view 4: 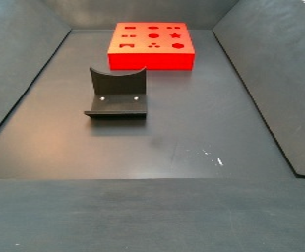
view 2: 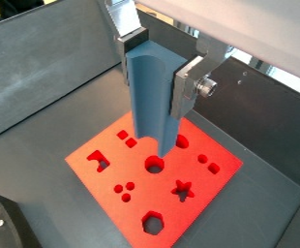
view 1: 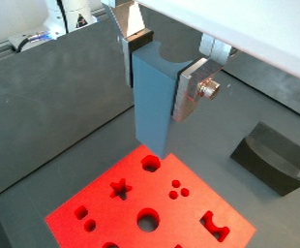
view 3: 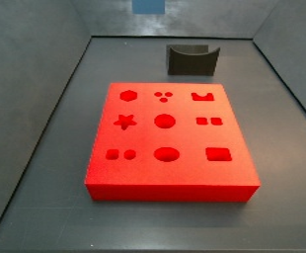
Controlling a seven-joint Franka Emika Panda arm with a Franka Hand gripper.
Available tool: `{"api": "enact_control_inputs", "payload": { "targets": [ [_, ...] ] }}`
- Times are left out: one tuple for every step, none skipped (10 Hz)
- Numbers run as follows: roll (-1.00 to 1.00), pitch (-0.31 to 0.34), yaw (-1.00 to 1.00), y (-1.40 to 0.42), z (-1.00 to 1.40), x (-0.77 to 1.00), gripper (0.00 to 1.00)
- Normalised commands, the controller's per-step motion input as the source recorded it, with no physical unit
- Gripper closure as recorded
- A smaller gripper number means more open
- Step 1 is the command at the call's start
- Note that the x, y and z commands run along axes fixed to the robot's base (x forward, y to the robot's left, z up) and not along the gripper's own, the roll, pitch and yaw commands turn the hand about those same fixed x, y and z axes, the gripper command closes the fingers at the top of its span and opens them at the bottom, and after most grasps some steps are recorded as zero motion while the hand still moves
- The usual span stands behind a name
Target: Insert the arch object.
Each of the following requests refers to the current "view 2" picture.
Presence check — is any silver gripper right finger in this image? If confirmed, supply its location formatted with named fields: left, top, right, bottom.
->
left=171, top=33, right=235, bottom=119

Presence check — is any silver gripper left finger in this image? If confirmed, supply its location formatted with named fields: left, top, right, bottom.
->
left=104, top=0, right=149, bottom=78

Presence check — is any blue arch block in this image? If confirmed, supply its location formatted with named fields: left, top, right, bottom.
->
left=125, top=41, right=187, bottom=157

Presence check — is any red shape sorting board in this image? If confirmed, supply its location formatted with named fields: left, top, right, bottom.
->
left=65, top=114, right=241, bottom=248

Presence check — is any black curved bracket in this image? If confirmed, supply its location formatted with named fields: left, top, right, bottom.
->
left=0, top=195, right=43, bottom=248

